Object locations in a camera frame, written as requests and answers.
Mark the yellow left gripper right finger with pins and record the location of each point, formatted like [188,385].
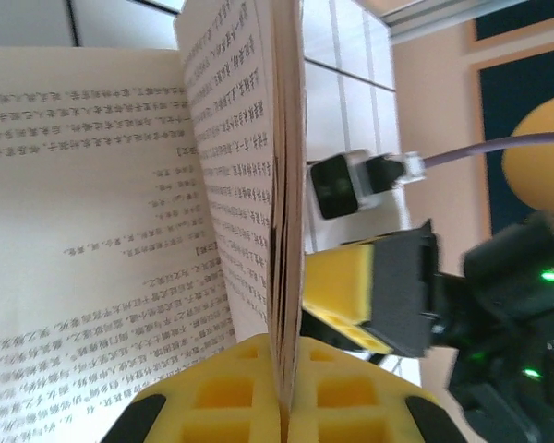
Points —
[388,392]

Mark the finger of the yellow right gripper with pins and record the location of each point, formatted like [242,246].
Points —
[341,281]

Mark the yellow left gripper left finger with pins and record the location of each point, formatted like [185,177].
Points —
[175,387]

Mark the yellow book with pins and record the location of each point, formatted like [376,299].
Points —
[97,184]

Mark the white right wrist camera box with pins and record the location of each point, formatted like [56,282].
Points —
[337,189]

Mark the aluminium side rail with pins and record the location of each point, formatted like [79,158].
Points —
[466,18]

